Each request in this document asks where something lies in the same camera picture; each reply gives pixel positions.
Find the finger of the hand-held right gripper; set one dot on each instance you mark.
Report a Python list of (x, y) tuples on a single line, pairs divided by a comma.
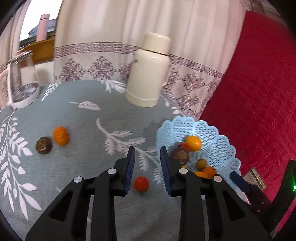
[(239, 182)]

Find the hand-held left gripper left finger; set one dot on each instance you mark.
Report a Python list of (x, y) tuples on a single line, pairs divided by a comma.
[(130, 169)]

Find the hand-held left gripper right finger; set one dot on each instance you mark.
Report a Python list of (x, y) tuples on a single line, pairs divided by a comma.
[(165, 171)]

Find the small red cherry tomato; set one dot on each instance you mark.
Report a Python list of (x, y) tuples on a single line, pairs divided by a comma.
[(141, 183)]

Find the large brown water chestnut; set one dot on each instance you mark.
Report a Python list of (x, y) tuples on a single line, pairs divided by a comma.
[(180, 155)]

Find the orange with stem nub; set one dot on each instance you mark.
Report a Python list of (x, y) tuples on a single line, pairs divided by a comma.
[(210, 171)]

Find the large red tomato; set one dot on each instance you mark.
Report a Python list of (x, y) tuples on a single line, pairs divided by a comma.
[(184, 146)]

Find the small round orange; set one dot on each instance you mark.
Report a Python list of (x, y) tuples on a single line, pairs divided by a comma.
[(61, 136), (200, 174)]

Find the brown-green longan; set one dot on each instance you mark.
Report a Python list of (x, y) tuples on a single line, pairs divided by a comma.
[(201, 163)]

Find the large yellow-orange kumquat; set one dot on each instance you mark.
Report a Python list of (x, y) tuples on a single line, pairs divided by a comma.
[(193, 143)]

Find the light blue plastic lattice basket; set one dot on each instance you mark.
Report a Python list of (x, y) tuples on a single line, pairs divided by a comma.
[(215, 143)]

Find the printed label on blanket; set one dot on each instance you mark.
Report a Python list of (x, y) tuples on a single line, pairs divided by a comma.
[(254, 177)]

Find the grey-blue leaf print tablecloth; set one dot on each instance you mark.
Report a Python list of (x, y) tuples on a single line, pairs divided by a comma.
[(81, 148)]

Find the cream thermos flask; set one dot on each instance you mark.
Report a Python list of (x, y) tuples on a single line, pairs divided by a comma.
[(145, 81)]

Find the small brown water chestnut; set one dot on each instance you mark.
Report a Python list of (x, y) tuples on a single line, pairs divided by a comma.
[(44, 145)]

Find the red quilted blanket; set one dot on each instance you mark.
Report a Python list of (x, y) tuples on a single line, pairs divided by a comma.
[(261, 92)]

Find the cream curtain with purple pattern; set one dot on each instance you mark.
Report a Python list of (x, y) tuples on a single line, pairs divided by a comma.
[(104, 27)]

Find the wooden windowsill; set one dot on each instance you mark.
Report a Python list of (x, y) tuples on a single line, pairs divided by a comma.
[(44, 51)]

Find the pink bottle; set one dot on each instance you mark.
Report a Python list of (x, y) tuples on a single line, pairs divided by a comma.
[(43, 26)]

